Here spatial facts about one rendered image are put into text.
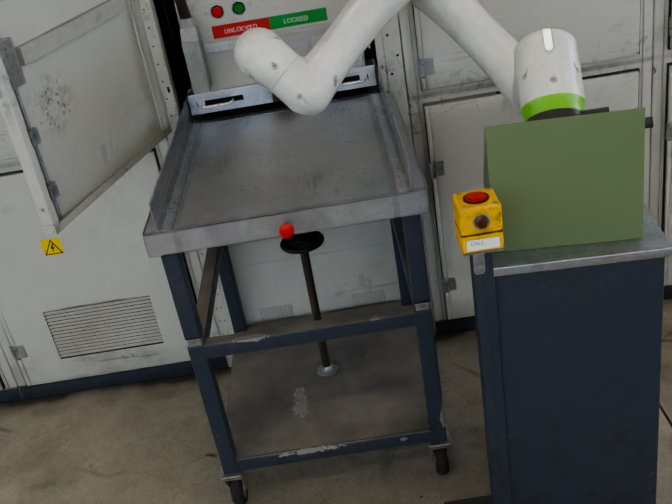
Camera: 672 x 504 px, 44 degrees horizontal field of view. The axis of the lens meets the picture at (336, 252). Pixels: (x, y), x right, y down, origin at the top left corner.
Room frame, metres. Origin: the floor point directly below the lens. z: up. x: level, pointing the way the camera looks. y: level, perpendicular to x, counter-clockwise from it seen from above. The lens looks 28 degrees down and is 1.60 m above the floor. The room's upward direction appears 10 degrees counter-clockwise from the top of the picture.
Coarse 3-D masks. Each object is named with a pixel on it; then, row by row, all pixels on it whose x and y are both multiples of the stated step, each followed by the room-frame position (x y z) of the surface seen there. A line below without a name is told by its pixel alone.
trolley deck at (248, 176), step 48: (240, 144) 2.10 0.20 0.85; (288, 144) 2.03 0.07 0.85; (336, 144) 1.97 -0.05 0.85; (192, 192) 1.83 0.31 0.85; (240, 192) 1.78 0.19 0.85; (288, 192) 1.73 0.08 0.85; (336, 192) 1.69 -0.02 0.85; (384, 192) 1.64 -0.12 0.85; (144, 240) 1.64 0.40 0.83; (192, 240) 1.64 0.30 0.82; (240, 240) 1.63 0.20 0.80
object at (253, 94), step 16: (368, 64) 2.35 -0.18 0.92; (352, 80) 2.34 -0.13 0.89; (368, 80) 2.33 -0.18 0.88; (192, 96) 2.35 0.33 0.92; (208, 96) 2.35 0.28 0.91; (224, 96) 2.35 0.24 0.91; (240, 96) 2.35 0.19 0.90; (256, 96) 2.34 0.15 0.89; (192, 112) 2.35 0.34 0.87; (208, 112) 2.35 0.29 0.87
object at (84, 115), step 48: (0, 0) 1.85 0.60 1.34; (48, 0) 2.01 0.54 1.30; (96, 0) 2.19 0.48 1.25; (0, 48) 1.77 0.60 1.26; (48, 48) 1.92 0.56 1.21; (96, 48) 2.13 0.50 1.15; (0, 96) 1.74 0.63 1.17; (48, 96) 1.90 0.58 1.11; (96, 96) 2.07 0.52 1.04; (144, 96) 2.28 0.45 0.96; (48, 144) 1.85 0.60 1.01; (96, 144) 2.02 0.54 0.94; (144, 144) 2.22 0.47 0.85; (48, 192) 1.77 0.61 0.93; (96, 192) 1.91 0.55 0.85
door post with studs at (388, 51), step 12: (396, 24) 2.30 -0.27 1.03; (384, 36) 2.30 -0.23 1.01; (396, 36) 2.30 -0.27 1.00; (384, 48) 2.30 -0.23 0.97; (396, 48) 2.30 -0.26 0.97; (384, 60) 2.30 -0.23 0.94; (396, 60) 2.30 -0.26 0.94; (384, 72) 2.30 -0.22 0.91; (396, 72) 2.30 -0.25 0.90; (384, 84) 2.30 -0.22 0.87; (396, 84) 2.30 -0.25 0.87; (396, 96) 2.30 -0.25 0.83; (408, 120) 2.30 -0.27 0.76; (408, 132) 2.30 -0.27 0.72; (420, 216) 2.30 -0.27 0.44
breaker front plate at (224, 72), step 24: (192, 0) 2.36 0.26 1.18; (216, 0) 2.36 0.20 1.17; (240, 0) 2.36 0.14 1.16; (264, 0) 2.35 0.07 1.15; (288, 0) 2.35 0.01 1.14; (312, 0) 2.35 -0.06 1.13; (336, 0) 2.35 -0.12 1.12; (216, 24) 2.36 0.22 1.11; (312, 24) 2.35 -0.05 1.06; (312, 48) 2.35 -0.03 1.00; (216, 72) 2.36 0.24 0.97; (240, 72) 2.36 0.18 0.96
